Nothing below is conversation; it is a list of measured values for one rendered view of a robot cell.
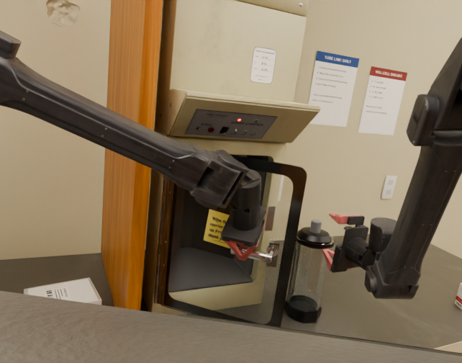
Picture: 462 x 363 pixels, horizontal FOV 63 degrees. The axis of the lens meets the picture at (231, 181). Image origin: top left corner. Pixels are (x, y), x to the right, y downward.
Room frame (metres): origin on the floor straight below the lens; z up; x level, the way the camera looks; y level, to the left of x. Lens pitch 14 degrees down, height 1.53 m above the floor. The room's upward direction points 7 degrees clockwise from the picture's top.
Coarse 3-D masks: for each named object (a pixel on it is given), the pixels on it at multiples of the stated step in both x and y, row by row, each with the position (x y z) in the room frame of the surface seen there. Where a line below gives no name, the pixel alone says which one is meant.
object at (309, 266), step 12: (300, 240) 0.92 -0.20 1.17; (300, 252) 0.93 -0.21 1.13; (312, 252) 0.91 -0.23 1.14; (300, 264) 0.92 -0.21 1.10; (312, 264) 0.91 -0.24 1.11; (324, 264) 0.92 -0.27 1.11; (300, 276) 0.92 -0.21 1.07; (312, 276) 0.91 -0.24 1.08; (324, 276) 0.93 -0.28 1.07; (300, 288) 0.91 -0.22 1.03; (312, 288) 0.91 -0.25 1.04; (288, 300) 0.94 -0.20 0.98; (300, 300) 0.91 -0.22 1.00; (312, 300) 0.91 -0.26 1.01
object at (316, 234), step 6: (312, 222) 0.95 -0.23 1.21; (318, 222) 0.95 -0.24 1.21; (306, 228) 0.98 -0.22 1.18; (312, 228) 0.95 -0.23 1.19; (318, 228) 0.95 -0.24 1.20; (300, 234) 0.95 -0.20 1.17; (306, 234) 0.93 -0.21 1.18; (312, 234) 0.93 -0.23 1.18; (318, 234) 0.94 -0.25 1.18; (324, 234) 0.94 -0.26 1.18; (312, 240) 0.92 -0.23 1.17; (318, 240) 0.92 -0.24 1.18; (324, 240) 0.92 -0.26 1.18; (330, 240) 0.94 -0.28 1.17
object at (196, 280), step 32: (256, 160) 0.78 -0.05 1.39; (288, 192) 0.76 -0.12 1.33; (192, 224) 0.81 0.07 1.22; (288, 224) 0.75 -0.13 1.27; (192, 256) 0.81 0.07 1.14; (224, 256) 0.79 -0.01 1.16; (288, 256) 0.75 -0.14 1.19; (192, 288) 0.80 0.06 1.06; (224, 288) 0.78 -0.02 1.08; (256, 288) 0.76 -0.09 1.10; (256, 320) 0.76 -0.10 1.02
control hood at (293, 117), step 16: (176, 96) 0.78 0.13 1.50; (192, 96) 0.74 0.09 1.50; (208, 96) 0.75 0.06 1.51; (224, 96) 0.77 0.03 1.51; (176, 112) 0.77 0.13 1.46; (192, 112) 0.77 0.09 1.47; (240, 112) 0.81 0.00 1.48; (256, 112) 0.82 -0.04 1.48; (272, 112) 0.83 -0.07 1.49; (288, 112) 0.85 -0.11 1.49; (304, 112) 0.86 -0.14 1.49; (176, 128) 0.80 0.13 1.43; (272, 128) 0.88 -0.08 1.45; (288, 128) 0.90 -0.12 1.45
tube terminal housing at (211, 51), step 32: (192, 0) 0.85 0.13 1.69; (224, 0) 0.88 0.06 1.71; (192, 32) 0.85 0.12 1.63; (224, 32) 0.88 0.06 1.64; (256, 32) 0.92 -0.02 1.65; (288, 32) 0.96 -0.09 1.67; (160, 64) 0.92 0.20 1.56; (192, 64) 0.86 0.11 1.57; (224, 64) 0.89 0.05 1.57; (288, 64) 0.96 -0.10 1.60; (160, 96) 0.90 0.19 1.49; (256, 96) 0.93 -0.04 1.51; (288, 96) 0.97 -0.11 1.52; (160, 128) 0.88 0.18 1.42; (160, 192) 0.84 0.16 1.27
